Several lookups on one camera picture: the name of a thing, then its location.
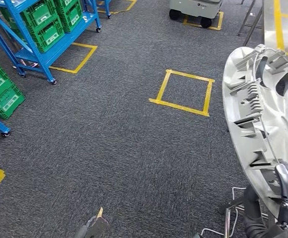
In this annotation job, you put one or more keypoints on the grey plastic wheel hubcap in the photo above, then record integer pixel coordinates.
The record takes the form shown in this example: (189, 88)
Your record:
(270, 124)

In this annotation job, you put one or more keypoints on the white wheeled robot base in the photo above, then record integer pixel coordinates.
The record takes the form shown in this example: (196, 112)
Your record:
(196, 8)

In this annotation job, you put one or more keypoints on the yellow floor tape strip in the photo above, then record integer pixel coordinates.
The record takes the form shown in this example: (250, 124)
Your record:
(100, 213)

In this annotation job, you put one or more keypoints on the chrome tube frame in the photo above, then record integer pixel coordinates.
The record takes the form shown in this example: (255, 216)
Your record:
(227, 223)

